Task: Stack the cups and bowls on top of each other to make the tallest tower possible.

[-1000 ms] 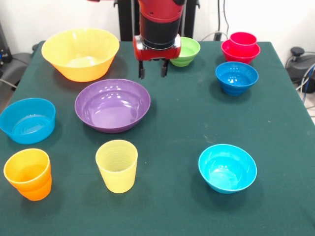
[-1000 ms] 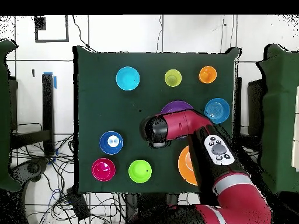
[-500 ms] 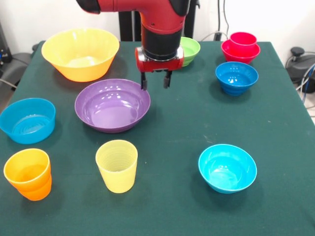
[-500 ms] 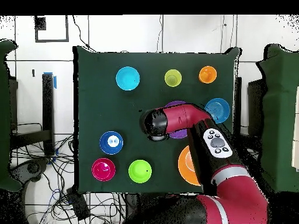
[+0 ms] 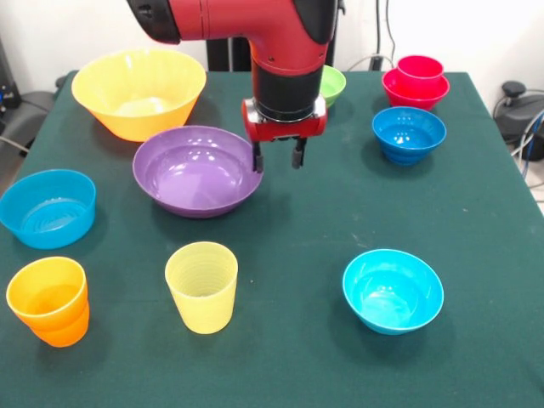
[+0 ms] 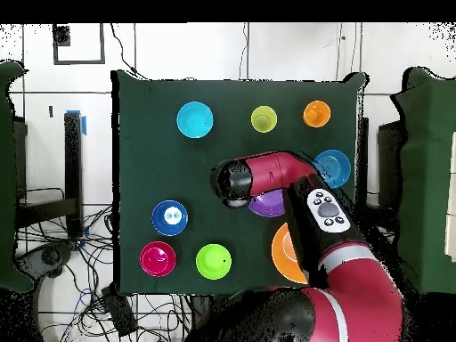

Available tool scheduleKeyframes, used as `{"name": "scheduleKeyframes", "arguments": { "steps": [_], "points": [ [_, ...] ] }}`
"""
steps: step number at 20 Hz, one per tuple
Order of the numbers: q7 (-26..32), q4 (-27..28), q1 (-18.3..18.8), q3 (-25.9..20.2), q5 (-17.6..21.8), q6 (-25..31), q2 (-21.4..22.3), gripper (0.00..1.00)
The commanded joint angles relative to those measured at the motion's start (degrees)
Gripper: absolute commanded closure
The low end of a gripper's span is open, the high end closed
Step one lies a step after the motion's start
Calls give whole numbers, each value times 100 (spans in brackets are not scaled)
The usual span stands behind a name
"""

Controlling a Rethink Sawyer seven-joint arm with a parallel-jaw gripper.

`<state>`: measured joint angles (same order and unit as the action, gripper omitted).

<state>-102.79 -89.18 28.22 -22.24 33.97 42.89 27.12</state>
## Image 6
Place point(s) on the large purple bowl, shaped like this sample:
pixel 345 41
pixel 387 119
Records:
pixel 269 205

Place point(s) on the green bowl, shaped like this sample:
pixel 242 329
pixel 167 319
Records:
pixel 213 262

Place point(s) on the dark blue bowl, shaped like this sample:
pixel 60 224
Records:
pixel 160 224

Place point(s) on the red-pink cup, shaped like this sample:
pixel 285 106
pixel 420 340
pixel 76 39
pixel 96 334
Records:
pixel 158 259

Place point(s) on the red-pink bowl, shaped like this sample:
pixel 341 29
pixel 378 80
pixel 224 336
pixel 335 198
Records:
pixel 143 266

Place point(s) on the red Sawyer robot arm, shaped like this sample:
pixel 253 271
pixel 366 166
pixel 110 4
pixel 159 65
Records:
pixel 356 302

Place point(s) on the dark green tablecloth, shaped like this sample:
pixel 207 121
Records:
pixel 160 160

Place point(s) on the cyan bowl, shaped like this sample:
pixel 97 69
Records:
pixel 195 119

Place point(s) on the yellow-green cup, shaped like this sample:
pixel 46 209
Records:
pixel 263 119

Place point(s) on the large orange bowl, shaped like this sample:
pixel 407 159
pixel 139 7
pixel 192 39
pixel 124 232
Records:
pixel 283 256

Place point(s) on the blue ribbed bowl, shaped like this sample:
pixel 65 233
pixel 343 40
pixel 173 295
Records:
pixel 336 171

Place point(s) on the orange cup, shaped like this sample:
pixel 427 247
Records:
pixel 316 114

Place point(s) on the black floor box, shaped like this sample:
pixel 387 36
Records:
pixel 119 313

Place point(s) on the black crossbar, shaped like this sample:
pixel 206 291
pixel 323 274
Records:
pixel 46 211

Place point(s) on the neighbouring green cloth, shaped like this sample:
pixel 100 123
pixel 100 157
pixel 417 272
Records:
pixel 6 178
pixel 424 178

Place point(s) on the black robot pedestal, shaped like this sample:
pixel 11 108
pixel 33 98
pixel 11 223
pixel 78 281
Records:
pixel 201 306

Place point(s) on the black post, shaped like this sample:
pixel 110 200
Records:
pixel 73 171

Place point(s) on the black square frame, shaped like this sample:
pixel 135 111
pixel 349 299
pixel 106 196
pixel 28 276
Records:
pixel 102 46

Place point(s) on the grey pedestal foot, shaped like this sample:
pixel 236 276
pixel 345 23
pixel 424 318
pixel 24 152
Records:
pixel 50 256

